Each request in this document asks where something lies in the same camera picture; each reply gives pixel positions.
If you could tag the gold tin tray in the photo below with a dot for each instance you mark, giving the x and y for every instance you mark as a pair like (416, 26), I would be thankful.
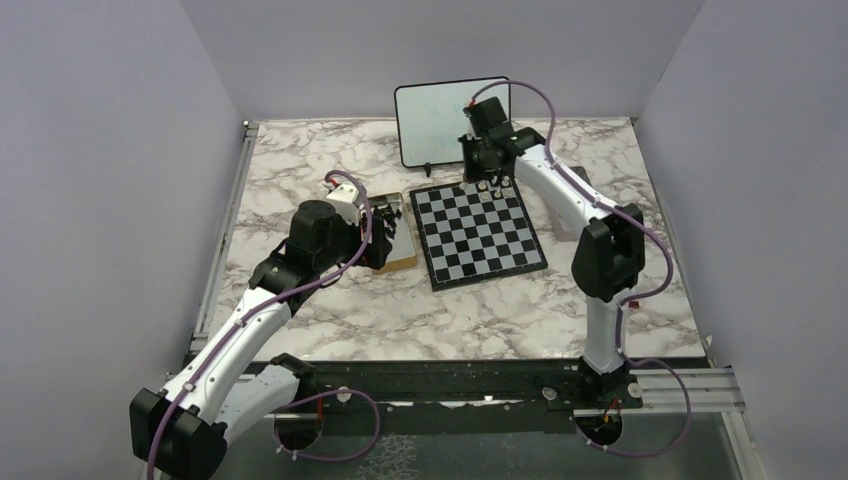
(404, 252)

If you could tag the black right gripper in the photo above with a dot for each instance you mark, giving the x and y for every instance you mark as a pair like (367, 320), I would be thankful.
(470, 172)

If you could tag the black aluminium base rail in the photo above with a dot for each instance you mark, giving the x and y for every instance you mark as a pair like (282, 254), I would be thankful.
(354, 398)

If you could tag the small whiteboard on stand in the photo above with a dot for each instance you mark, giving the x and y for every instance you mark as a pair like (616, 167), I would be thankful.
(430, 118)

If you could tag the pile of black chess pieces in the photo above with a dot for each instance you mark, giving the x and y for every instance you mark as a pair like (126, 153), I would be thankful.
(385, 219)

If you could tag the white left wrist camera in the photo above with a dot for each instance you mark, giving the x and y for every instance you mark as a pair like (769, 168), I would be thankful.
(344, 197)

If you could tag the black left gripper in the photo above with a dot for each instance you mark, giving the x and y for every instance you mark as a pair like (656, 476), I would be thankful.
(375, 254)

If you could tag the pink tin tray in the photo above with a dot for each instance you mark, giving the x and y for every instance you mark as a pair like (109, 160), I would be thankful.
(561, 230)

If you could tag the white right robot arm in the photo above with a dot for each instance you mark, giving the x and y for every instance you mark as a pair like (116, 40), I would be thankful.
(610, 253)

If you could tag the black silver chessboard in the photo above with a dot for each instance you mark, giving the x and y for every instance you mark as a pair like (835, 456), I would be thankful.
(466, 240)

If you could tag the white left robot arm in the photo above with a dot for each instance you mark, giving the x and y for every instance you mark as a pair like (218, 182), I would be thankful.
(184, 429)

